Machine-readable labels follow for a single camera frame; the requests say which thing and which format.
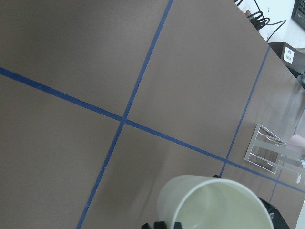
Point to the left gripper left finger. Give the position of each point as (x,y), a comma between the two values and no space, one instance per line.
(160,225)

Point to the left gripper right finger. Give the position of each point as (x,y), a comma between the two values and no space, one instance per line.
(275,221)

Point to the black computer keyboard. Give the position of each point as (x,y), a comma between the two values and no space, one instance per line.
(298,14)

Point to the pale green plastic cup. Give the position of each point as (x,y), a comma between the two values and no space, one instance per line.
(198,202)

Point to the white wire cup rack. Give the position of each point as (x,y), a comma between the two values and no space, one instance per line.
(271,153)

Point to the black labelled box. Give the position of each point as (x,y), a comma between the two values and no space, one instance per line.
(293,59)

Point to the pink plastic cup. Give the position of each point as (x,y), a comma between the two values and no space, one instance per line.
(297,140)

